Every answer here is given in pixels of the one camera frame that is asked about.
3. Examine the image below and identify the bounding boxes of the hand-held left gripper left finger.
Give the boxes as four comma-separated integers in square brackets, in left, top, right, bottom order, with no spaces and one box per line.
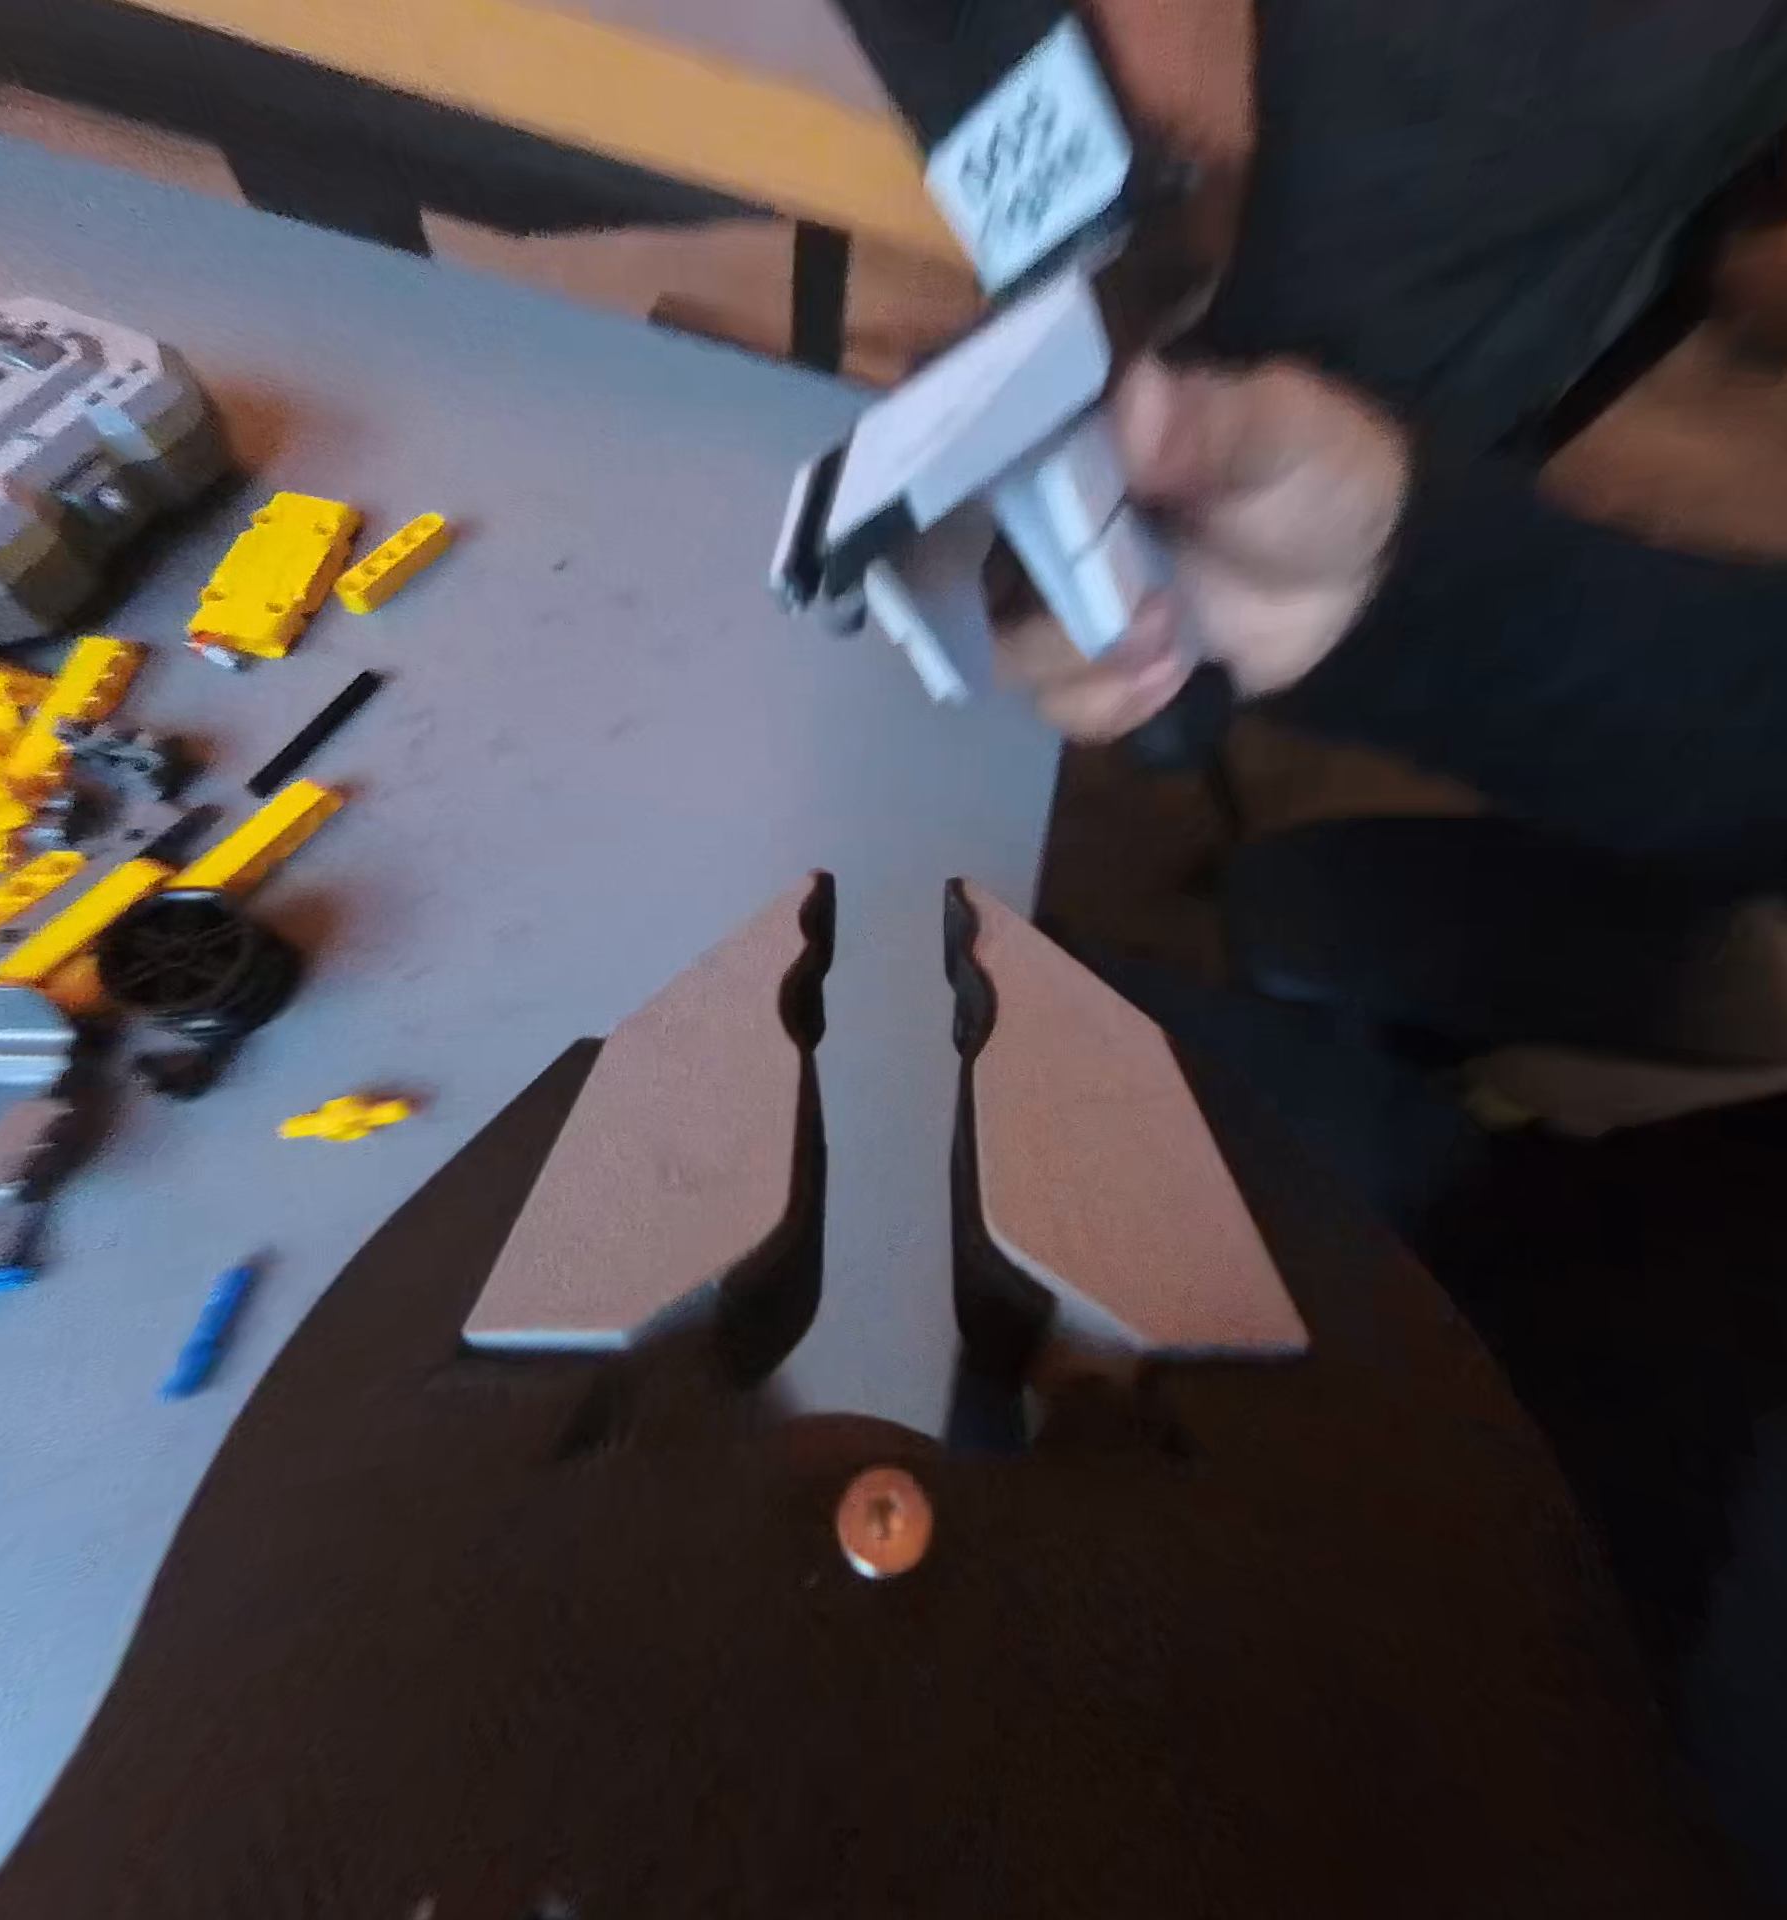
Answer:
[462,871,841,1390]

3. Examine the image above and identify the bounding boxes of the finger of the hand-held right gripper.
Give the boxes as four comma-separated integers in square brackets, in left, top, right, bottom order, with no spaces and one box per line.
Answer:
[855,511,1016,707]
[770,268,1123,617]

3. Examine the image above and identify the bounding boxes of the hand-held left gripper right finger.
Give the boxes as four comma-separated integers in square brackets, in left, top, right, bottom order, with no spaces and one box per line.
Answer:
[944,876,1310,1404]

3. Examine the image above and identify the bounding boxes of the grey desk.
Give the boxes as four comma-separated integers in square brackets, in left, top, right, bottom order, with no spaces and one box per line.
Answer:
[0,111,1063,1908]

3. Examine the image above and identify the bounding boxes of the person's right hand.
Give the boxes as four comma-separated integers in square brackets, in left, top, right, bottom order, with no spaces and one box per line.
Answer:
[990,361,1412,745]

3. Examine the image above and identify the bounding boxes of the yellow toy connector pin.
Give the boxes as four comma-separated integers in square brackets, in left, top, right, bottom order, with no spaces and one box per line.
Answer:
[277,1092,419,1145]

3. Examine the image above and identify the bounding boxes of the yellow edged table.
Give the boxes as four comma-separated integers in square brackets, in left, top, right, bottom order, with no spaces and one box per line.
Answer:
[0,0,984,377]

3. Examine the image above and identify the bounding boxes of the black spoked toy wheel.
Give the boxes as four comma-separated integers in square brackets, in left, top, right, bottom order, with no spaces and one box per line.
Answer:
[96,892,308,1052]

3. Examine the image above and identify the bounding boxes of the short yellow toy beam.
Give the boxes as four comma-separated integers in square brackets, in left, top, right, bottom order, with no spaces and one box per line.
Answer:
[333,512,453,613]

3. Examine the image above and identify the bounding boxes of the black toy axle rod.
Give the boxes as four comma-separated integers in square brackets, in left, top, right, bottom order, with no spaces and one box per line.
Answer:
[245,671,388,801]

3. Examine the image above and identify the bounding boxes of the yellow toy plate block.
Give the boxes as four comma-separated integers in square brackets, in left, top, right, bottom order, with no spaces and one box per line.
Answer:
[186,492,364,664]

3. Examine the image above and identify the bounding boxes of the grey toy battery box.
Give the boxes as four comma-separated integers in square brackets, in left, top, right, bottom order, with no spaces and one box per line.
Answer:
[0,296,234,651]

